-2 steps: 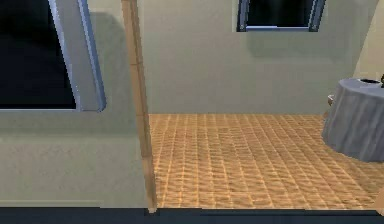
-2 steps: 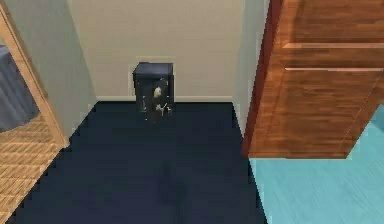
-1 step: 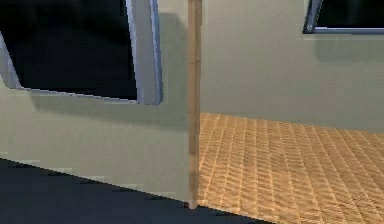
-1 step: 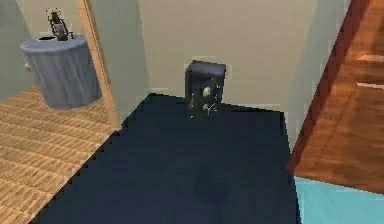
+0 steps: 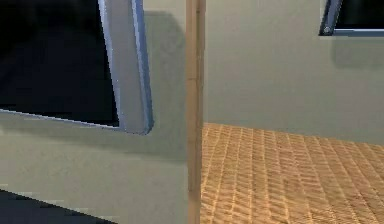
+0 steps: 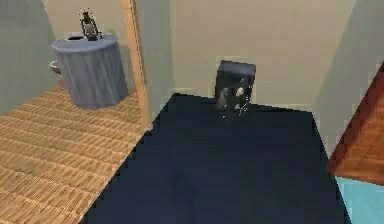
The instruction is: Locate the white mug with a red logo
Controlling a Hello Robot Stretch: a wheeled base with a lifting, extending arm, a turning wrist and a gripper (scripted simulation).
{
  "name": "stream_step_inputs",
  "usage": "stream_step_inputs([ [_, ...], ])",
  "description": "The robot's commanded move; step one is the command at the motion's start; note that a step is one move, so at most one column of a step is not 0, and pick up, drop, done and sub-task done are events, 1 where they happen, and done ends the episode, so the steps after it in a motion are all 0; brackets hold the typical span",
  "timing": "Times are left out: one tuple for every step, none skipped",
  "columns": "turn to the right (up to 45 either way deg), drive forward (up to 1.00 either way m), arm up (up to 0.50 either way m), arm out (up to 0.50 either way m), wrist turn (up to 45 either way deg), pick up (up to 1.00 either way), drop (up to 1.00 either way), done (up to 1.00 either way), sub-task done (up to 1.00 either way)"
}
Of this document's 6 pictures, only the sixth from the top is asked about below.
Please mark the dark blue small cabinet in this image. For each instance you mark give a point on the dark blue small cabinet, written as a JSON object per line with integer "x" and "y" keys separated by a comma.
{"x": 235, "y": 86}

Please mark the round table with grey cloth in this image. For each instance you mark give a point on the round table with grey cloth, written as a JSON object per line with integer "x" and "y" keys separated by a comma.
{"x": 91, "y": 73}

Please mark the white bowl with dark inside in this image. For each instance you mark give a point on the white bowl with dark inside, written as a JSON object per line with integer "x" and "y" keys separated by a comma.
{"x": 74, "y": 37}

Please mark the red-brown wooden door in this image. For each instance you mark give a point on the red-brown wooden door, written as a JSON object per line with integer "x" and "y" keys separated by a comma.
{"x": 361, "y": 133}

